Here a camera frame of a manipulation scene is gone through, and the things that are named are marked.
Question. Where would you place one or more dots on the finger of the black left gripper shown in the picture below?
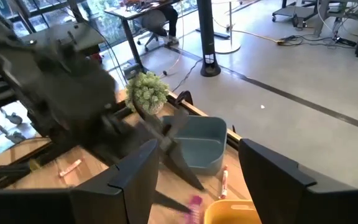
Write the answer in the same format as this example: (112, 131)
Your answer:
(177, 124)
(182, 165)

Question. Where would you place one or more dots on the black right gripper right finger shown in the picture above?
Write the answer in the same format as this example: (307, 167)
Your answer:
(284, 193)

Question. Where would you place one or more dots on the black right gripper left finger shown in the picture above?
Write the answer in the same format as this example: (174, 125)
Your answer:
(129, 193)

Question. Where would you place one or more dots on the pink white Smarties roll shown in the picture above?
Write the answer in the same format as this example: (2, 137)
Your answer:
(70, 168)
(224, 183)

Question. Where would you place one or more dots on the purple Skittles candy pack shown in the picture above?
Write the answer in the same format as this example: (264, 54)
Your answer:
(195, 210)

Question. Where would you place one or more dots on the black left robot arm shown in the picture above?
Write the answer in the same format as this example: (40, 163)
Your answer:
(61, 90)

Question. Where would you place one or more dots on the teal plastic bin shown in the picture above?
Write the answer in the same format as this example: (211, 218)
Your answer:
(204, 149)

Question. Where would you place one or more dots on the black table edge clamp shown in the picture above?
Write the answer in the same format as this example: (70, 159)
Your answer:
(183, 96)

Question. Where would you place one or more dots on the small green artificial plant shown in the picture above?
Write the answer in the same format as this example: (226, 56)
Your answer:
(148, 91)

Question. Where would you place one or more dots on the yellow plastic bin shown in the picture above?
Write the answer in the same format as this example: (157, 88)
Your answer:
(232, 213)

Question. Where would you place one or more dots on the black floor pole stand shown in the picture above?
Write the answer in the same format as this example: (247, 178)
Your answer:
(208, 40)

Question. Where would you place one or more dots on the dark desk with black legs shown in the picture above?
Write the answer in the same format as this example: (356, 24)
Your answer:
(129, 34)

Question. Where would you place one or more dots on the grey office chair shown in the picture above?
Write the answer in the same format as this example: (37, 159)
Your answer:
(152, 25)

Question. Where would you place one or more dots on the person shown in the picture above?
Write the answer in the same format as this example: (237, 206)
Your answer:
(170, 21)

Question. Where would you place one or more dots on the white round floor stand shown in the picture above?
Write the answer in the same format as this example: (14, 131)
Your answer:
(230, 31)

